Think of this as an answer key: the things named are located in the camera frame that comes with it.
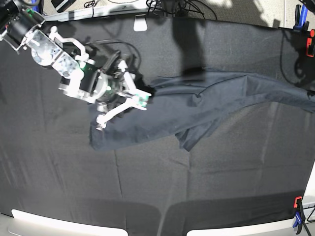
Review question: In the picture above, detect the blue clamp far right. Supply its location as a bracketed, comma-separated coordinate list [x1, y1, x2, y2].
[293, 4, 309, 33]

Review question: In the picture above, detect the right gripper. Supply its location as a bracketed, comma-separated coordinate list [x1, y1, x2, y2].
[81, 49, 152, 131]

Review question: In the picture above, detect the red blue clamp near right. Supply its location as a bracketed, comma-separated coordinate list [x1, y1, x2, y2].
[292, 196, 312, 236]

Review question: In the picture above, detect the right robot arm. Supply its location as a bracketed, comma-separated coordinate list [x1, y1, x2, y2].
[0, 0, 151, 130]

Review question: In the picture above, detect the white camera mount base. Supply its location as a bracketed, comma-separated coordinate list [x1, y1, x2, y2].
[133, 16, 148, 32]

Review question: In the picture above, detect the dark grey t-shirt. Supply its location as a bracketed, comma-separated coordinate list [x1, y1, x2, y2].
[89, 70, 315, 151]

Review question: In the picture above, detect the red clamp far right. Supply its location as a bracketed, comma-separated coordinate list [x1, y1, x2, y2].
[306, 29, 315, 58]

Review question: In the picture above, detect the aluminium frame rail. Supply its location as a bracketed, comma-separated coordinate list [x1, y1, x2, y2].
[44, 5, 148, 22]

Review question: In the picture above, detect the black cable bundle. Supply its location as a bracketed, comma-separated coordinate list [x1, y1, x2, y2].
[83, 0, 222, 20]

